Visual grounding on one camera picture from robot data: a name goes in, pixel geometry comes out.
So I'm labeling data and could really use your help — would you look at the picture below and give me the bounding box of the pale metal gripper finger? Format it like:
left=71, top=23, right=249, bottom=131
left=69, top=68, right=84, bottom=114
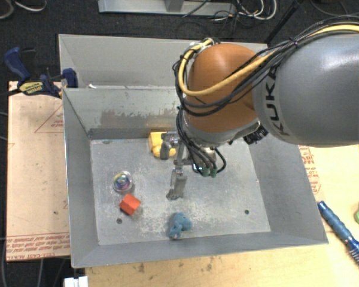
left=166, top=169, right=180, bottom=201
left=176, top=173, right=188, bottom=199

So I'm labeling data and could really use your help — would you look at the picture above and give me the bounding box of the yellow toy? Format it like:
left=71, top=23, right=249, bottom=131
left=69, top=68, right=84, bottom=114
left=148, top=131, right=177, bottom=158

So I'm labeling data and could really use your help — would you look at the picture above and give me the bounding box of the blue toy animal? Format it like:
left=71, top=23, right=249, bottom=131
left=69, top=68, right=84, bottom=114
left=167, top=212, right=194, bottom=240

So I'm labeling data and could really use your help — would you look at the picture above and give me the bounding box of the grey metal bin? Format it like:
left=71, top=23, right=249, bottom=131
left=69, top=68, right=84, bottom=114
left=58, top=33, right=329, bottom=269

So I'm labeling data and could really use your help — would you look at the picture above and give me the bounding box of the orange-red block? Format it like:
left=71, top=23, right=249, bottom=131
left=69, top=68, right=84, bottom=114
left=118, top=193, right=142, bottom=216

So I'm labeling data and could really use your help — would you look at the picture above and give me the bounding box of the clear multicolour ball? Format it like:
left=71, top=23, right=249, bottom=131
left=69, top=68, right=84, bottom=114
left=112, top=170, right=135, bottom=194

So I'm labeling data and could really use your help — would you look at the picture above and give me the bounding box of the brown cardboard board red print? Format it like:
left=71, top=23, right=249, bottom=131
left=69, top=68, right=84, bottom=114
left=6, top=81, right=323, bottom=262

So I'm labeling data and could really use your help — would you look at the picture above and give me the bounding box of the blue ribbed tool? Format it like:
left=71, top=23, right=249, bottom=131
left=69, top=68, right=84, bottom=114
left=317, top=200, right=359, bottom=272

